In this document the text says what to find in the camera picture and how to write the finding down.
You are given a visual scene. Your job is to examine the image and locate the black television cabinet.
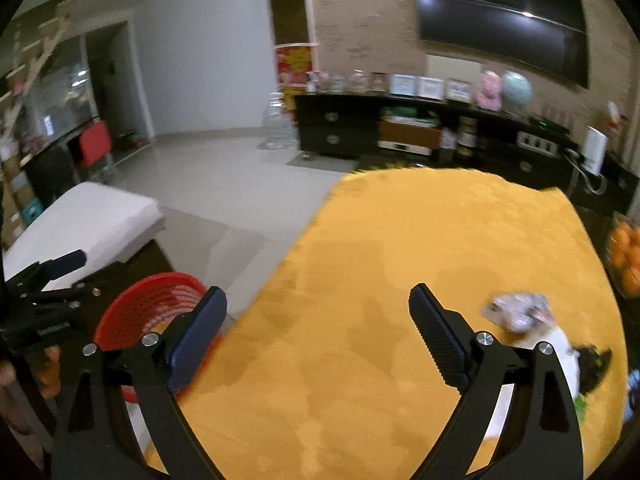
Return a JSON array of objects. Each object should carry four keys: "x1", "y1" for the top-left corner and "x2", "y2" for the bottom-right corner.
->
[{"x1": 294, "y1": 91, "x2": 640, "y2": 216}]

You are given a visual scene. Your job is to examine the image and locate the black chair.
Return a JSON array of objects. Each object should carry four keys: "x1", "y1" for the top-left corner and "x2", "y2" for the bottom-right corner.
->
[{"x1": 25, "y1": 147, "x2": 76, "y2": 206}]

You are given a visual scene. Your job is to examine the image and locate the black flat television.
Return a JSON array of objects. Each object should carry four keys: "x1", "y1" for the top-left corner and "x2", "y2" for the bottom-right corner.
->
[{"x1": 414, "y1": 0, "x2": 588, "y2": 92}]

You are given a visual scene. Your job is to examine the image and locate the cat figurine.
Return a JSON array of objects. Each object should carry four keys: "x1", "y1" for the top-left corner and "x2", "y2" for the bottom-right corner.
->
[{"x1": 607, "y1": 102, "x2": 628, "y2": 136}]

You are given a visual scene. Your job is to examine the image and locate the wooden stepped shelf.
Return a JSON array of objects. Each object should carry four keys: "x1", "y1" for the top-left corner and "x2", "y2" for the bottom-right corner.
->
[{"x1": 0, "y1": 5, "x2": 76, "y2": 126}]

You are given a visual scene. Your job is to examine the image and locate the red plastic mesh basket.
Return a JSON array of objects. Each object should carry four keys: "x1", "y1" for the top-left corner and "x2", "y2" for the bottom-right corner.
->
[{"x1": 94, "y1": 272, "x2": 226, "y2": 403}]

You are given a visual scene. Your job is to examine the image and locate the brown box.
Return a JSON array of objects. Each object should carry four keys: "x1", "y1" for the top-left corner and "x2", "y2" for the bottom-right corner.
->
[{"x1": 377, "y1": 120, "x2": 443, "y2": 150}]

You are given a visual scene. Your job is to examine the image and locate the printed plastic wrapper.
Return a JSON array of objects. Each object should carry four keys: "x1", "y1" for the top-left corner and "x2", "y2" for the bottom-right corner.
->
[{"x1": 482, "y1": 294, "x2": 553, "y2": 333}]

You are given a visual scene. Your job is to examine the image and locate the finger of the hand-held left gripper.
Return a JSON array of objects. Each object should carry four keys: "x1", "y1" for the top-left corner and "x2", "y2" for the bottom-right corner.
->
[
  {"x1": 5, "y1": 250, "x2": 87, "y2": 286},
  {"x1": 20, "y1": 280, "x2": 121, "y2": 311}
]

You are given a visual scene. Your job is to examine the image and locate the pink plush toy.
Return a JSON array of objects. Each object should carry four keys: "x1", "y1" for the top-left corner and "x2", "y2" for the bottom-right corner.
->
[{"x1": 477, "y1": 71, "x2": 503, "y2": 110}]

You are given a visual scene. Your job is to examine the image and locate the white panel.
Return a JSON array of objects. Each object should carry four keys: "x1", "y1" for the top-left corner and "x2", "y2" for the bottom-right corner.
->
[{"x1": 426, "y1": 55, "x2": 482, "y2": 92}]

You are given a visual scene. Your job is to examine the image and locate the white cushioned bench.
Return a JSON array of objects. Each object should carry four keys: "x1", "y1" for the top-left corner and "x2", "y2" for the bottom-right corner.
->
[{"x1": 0, "y1": 181, "x2": 166, "y2": 293}]

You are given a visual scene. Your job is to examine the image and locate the person's left hand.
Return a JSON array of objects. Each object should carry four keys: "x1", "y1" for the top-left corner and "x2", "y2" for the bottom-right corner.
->
[{"x1": 0, "y1": 345, "x2": 63, "y2": 433}]

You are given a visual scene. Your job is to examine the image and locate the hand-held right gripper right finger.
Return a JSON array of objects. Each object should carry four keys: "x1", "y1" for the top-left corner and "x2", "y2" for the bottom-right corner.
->
[{"x1": 407, "y1": 283, "x2": 585, "y2": 480}]

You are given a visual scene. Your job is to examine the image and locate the large clear water bottle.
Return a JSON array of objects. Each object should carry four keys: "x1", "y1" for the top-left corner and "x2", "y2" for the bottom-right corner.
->
[{"x1": 262, "y1": 92, "x2": 297, "y2": 150}]

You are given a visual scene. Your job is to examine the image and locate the red festive poster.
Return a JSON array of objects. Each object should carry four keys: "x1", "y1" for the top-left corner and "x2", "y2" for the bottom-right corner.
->
[{"x1": 275, "y1": 44, "x2": 316, "y2": 106}]

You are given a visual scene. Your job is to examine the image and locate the black router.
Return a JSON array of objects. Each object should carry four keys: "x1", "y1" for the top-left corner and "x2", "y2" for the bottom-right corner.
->
[{"x1": 530, "y1": 110, "x2": 571, "y2": 133}]

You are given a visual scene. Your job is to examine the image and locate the black wrapper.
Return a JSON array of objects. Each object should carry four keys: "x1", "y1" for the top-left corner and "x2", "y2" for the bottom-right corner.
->
[{"x1": 572, "y1": 344, "x2": 613, "y2": 393}]

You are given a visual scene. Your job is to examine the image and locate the white power cable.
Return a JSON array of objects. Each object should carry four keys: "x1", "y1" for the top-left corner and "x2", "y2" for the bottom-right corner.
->
[{"x1": 565, "y1": 147, "x2": 608, "y2": 193}]

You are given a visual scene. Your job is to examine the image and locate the glass fruit bowl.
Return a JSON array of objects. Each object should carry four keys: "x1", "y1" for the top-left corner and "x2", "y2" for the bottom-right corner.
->
[{"x1": 605, "y1": 215, "x2": 640, "y2": 301}]

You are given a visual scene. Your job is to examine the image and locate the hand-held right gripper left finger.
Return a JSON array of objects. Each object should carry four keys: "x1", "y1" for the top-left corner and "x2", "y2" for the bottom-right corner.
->
[{"x1": 50, "y1": 286, "x2": 228, "y2": 480}]

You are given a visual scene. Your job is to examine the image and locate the stack of cardboard boxes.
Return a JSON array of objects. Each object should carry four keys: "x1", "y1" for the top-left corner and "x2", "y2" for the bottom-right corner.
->
[{"x1": 0, "y1": 155, "x2": 41, "y2": 246}]

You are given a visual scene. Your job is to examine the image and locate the pale blue globe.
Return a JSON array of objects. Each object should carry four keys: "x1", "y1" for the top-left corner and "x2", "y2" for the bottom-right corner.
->
[{"x1": 501, "y1": 71, "x2": 533, "y2": 116}]

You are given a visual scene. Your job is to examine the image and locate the red chair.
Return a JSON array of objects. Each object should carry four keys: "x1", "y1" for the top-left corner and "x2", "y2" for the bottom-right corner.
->
[{"x1": 80, "y1": 121, "x2": 113, "y2": 171}]

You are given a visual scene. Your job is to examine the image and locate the stacked jars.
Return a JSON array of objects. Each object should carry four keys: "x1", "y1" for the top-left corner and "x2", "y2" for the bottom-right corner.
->
[{"x1": 457, "y1": 116, "x2": 478, "y2": 156}]

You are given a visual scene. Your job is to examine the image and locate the green packets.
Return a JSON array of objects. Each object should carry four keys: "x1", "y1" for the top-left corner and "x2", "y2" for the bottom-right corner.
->
[{"x1": 382, "y1": 107, "x2": 441, "y2": 126}]

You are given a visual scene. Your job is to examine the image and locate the yellow table cloth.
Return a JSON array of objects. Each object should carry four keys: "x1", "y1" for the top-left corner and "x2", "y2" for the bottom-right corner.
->
[{"x1": 142, "y1": 167, "x2": 628, "y2": 480}]

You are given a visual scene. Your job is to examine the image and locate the pile of oranges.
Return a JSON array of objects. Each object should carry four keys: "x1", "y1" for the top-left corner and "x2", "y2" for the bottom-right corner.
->
[{"x1": 611, "y1": 222, "x2": 640, "y2": 296}]

